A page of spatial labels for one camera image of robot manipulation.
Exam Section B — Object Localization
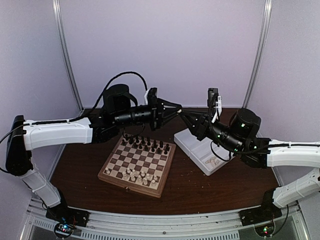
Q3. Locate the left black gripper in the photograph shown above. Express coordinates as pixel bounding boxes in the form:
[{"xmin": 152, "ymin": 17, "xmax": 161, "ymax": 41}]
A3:
[{"xmin": 114, "ymin": 93, "xmax": 183, "ymax": 132}]

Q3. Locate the white tall piece carried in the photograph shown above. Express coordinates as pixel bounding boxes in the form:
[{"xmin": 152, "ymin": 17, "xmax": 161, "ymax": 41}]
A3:
[{"xmin": 130, "ymin": 169, "xmax": 136, "ymax": 182}]

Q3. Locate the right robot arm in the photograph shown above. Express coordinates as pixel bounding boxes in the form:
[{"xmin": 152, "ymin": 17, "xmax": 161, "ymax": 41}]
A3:
[{"xmin": 180, "ymin": 108, "xmax": 320, "ymax": 221}]

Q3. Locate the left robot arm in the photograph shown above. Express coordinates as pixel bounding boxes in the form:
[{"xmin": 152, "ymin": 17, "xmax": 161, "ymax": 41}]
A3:
[{"xmin": 5, "ymin": 84, "xmax": 182, "ymax": 222}]

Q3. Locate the pile of white chess pieces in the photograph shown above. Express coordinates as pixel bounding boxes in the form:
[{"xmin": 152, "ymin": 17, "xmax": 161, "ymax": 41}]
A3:
[{"xmin": 205, "ymin": 156, "xmax": 220, "ymax": 168}]

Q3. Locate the wooden chess board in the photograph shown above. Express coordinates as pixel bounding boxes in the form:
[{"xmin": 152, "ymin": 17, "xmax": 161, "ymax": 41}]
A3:
[{"xmin": 97, "ymin": 134, "xmax": 176, "ymax": 198}]

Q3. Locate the dark rook right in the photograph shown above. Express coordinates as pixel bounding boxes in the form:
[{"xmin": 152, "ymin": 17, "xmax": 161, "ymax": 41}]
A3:
[{"xmin": 165, "ymin": 144, "xmax": 170, "ymax": 152}]

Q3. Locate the white plastic tray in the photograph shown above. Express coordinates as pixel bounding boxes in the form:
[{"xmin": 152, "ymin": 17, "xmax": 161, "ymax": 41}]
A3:
[{"xmin": 174, "ymin": 129, "xmax": 231, "ymax": 176}]

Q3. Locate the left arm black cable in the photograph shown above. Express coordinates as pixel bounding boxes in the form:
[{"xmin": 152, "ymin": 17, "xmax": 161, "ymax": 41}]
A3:
[{"xmin": 0, "ymin": 70, "xmax": 148, "ymax": 173}]

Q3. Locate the front aluminium rail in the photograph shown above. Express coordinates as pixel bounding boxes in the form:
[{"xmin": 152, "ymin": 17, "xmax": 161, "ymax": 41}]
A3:
[{"xmin": 18, "ymin": 197, "xmax": 311, "ymax": 240}]

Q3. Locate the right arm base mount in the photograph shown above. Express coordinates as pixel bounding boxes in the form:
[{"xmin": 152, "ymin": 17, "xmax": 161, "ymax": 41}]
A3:
[{"xmin": 239, "ymin": 188, "xmax": 282, "ymax": 226}]

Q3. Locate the right aluminium frame post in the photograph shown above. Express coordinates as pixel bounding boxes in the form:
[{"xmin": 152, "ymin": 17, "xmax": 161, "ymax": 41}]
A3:
[{"xmin": 242, "ymin": 0, "xmax": 273, "ymax": 108}]

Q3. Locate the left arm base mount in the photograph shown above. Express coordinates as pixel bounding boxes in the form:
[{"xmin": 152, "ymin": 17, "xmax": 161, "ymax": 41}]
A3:
[{"xmin": 45, "ymin": 190, "xmax": 90, "ymax": 227}]

